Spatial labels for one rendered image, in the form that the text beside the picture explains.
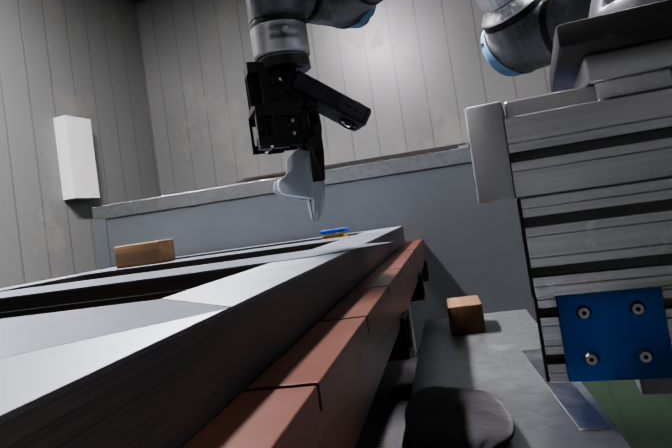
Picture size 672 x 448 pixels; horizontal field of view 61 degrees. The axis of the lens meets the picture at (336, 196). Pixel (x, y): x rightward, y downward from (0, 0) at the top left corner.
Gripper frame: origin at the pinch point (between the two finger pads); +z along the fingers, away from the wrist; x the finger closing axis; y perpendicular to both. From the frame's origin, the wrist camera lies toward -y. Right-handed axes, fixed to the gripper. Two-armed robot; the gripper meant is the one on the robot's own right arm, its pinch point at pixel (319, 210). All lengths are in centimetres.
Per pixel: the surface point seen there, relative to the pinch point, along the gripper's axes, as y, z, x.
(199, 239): 13, 1, -98
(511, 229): -65, 10, -59
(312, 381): 12.3, 9.7, 42.8
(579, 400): -20.4, 24.2, 19.3
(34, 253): 106, -5, -320
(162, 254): 22, 4, -61
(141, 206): 28, -11, -105
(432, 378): -12.0, 24.4, 0.7
